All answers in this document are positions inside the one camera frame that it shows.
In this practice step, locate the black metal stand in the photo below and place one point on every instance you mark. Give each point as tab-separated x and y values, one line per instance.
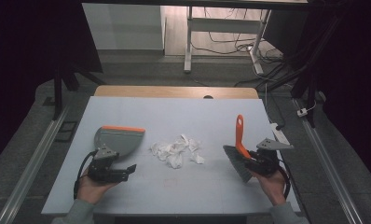
311	77
61	87

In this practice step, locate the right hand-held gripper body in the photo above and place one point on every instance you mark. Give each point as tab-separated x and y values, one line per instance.
269	155

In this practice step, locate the person's right hand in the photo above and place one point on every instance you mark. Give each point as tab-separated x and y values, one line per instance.
272	186

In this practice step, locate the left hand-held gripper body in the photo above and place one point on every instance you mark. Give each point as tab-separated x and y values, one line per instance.
104	153

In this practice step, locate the person's left hand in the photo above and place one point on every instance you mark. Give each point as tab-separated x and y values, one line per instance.
92	191

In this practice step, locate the white cabinet panel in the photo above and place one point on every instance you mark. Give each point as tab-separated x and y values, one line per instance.
124	26

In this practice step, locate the small white adapter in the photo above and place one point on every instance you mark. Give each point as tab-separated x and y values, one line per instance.
302	112

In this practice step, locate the grey dustpan with orange lip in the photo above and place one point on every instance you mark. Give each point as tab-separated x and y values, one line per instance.
121	140

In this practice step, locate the dark curtain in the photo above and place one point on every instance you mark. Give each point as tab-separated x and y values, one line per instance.
25	62
357	77

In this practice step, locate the white power strip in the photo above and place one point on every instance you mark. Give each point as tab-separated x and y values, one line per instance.
280	135

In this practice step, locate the white desk frame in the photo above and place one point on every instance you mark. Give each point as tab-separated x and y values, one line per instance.
224	26

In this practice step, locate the pile of white tissues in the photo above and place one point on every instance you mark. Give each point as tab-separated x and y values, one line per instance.
175	152

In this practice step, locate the black floor plate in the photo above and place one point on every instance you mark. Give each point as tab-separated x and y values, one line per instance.
66	131

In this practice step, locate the metal floor rail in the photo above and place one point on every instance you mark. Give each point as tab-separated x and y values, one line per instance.
328	161
31	161

